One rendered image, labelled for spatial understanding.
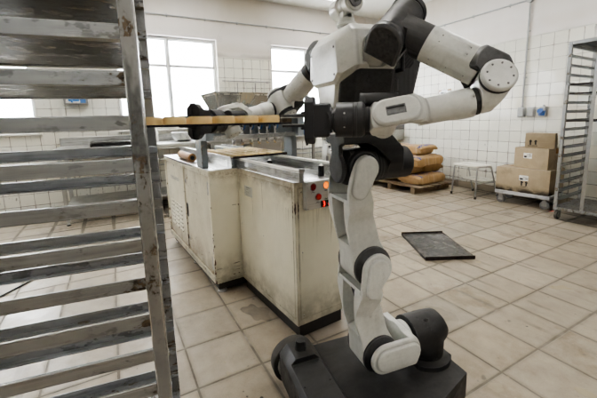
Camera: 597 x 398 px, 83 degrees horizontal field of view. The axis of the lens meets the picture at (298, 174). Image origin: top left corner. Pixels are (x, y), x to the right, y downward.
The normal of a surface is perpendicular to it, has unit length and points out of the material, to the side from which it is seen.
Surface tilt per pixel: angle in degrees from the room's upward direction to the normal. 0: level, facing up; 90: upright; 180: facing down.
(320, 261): 90
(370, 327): 90
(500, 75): 69
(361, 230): 90
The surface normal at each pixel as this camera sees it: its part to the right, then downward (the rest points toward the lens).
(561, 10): -0.87, 0.10
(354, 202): 0.36, 0.14
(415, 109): -0.17, -0.17
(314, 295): 0.55, 0.12
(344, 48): -0.42, 0.08
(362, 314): 0.24, 0.54
